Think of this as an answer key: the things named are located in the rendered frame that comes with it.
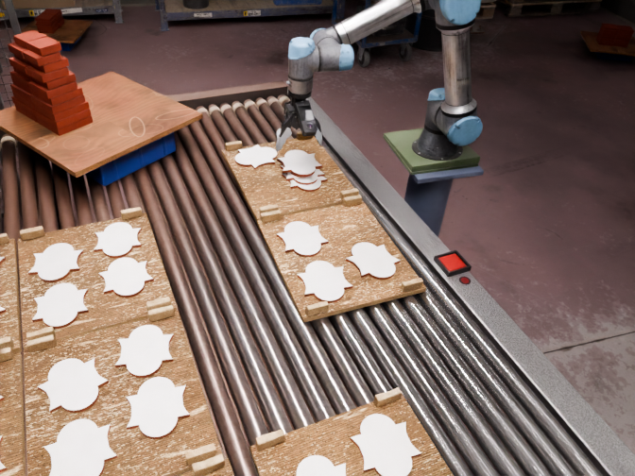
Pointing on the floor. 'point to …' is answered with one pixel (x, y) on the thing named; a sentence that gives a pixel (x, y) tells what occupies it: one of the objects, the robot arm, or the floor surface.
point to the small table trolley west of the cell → (383, 40)
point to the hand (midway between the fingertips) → (300, 149)
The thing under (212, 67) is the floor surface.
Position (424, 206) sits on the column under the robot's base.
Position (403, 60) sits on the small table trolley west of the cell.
